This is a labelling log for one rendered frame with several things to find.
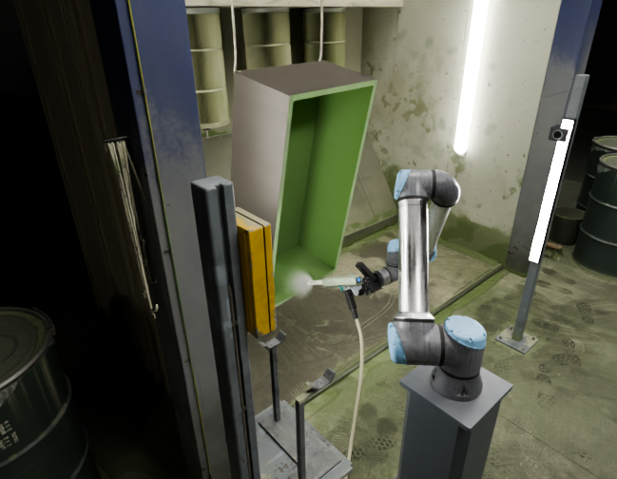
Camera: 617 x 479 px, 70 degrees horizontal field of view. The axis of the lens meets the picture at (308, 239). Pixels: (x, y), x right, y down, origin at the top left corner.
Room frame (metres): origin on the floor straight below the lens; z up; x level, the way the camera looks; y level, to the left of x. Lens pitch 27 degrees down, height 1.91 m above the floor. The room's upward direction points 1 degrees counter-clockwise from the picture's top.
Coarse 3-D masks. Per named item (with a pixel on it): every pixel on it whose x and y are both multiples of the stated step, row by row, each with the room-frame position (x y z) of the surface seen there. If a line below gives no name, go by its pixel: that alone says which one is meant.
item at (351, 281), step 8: (312, 280) 2.06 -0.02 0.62; (320, 280) 1.98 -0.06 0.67; (328, 280) 1.90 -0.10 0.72; (336, 280) 1.84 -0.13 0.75; (344, 280) 1.78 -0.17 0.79; (352, 280) 1.73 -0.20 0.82; (360, 280) 1.73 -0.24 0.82; (344, 288) 1.78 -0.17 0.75; (352, 296) 1.78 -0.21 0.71; (352, 304) 1.76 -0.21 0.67; (352, 312) 1.75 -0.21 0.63
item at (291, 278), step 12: (288, 264) 2.25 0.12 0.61; (300, 264) 2.26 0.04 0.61; (276, 276) 2.20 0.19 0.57; (288, 276) 2.16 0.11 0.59; (300, 276) 2.13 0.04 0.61; (312, 276) 2.18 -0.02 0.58; (276, 288) 2.15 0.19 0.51; (288, 288) 2.12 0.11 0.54; (300, 288) 2.09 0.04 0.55; (312, 288) 2.11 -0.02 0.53; (288, 300) 2.12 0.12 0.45; (300, 300) 2.12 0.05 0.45
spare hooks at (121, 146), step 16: (112, 144) 1.17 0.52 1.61; (128, 144) 1.23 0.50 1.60; (112, 160) 1.17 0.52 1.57; (128, 176) 1.19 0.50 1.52; (128, 192) 1.19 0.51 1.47; (128, 208) 1.16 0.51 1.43; (128, 224) 1.19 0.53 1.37; (144, 240) 1.19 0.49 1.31; (144, 272) 1.17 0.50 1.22; (144, 288) 1.20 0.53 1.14
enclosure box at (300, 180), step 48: (240, 96) 2.04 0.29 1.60; (288, 96) 1.83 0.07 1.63; (336, 96) 2.43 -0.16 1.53; (240, 144) 2.06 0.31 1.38; (288, 144) 2.41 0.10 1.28; (336, 144) 2.43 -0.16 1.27; (240, 192) 2.09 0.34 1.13; (288, 192) 2.48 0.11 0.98; (336, 192) 2.43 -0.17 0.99; (288, 240) 2.58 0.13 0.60; (336, 240) 2.43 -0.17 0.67
